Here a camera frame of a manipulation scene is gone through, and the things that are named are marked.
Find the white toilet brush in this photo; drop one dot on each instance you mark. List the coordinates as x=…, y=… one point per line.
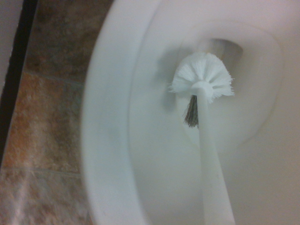
x=206, y=117

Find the white toilet bowl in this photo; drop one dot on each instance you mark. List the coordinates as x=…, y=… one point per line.
x=112, y=117

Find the short black baseboard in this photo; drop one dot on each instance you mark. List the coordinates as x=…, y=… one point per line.
x=18, y=58

